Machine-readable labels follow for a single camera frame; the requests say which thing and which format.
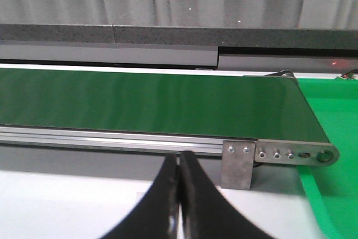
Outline grey cabinet front panels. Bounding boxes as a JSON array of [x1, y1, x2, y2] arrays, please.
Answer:
[[1, 41, 357, 73]]

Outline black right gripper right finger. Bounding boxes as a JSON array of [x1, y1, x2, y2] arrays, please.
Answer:
[[180, 151, 271, 238]]

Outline metal conveyor support bracket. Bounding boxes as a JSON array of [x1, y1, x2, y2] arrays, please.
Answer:
[[221, 140, 256, 190]]

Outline grey speckled stone countertop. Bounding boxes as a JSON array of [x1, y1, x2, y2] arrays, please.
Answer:
[[1, 0, 357, 50]]

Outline green conveyor belt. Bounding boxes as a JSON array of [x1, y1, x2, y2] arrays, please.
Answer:
[[1, 68, 328, 143]]

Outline red and black wires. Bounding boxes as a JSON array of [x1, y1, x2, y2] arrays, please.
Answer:
[[337, 68, 358, 81]]

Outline aluminium conveyor frame rail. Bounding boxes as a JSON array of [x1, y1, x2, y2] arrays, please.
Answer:
[[1, 126, 340, 166]]

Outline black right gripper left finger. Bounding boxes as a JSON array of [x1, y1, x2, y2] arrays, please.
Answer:
[[103, 154, 179, 238]]

